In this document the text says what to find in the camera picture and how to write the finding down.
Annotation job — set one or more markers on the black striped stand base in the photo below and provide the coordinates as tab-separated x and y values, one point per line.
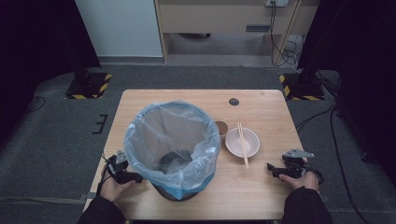
90	88
303	90

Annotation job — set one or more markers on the trash bin with blue bag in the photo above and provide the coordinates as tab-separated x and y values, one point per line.
199	137

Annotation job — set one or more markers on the white power strip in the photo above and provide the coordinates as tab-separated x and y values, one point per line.
277	2

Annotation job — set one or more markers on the white disposable bowl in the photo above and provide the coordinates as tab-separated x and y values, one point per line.
252	141

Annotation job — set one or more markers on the wooden chopstick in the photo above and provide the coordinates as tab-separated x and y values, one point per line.
242	146

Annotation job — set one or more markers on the dark curtain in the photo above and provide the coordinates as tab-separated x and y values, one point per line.
364	62
31	46

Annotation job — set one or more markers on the person's right hand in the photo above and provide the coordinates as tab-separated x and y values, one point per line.
306	182

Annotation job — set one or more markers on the brown paper cup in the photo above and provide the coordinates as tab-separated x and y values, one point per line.
221	127

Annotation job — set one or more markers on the black trash bin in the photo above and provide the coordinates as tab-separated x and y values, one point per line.
174	195

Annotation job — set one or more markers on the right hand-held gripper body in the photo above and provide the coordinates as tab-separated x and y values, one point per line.
294	166

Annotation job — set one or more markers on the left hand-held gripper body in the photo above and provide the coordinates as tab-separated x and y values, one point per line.
115	166

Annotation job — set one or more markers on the person's left hand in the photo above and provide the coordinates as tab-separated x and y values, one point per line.
112	191

